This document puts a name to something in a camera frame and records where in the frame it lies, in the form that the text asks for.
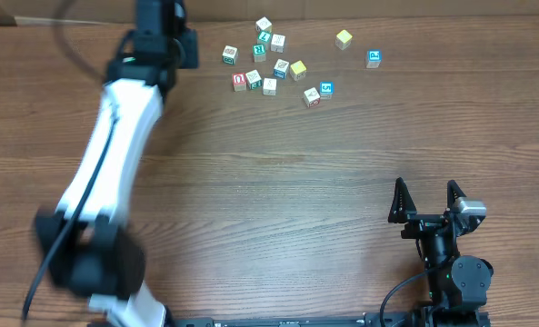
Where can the blue letter P block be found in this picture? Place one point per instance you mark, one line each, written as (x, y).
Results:
(373, 59)

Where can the red edged picture block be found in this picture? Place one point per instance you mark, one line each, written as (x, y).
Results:
(312, 97)

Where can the red letter U block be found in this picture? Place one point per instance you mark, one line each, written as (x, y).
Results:
(239, 82)

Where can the green letter B block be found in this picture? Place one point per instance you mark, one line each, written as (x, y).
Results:
(230, 55)

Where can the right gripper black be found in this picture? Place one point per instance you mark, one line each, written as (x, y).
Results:
(403, 211)

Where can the yellow top block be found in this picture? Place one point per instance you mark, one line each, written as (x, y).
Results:
(298, 70)

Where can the green letter R block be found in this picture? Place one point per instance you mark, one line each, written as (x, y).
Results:
(259, 53)

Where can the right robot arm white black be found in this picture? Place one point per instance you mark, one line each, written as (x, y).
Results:
(458, 284)

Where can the white top back block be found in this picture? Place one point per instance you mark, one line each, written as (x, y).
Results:
(263, 24)

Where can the green edged picture block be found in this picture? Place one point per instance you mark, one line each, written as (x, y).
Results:
(253, 79)

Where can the blue edged picture block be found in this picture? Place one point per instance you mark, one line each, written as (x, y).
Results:
(281, 68)

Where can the blue number 5 block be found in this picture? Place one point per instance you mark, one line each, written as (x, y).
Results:
(326, 90)

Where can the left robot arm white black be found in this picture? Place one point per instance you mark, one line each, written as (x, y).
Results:
(86, 247)

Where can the yellow block far right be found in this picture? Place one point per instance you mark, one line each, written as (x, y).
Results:
(343, 39)

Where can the green letter L block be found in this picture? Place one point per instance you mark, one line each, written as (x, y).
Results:
(264, 38)

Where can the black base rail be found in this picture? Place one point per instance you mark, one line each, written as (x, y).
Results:
(368, 319)

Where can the white picture block upper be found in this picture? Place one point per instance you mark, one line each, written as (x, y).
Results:
(277, 43)

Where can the yellow block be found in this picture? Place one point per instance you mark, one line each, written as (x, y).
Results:
(343, 39)
(298, 70)

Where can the plain white picture block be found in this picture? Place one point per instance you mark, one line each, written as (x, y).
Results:
(269, 86)

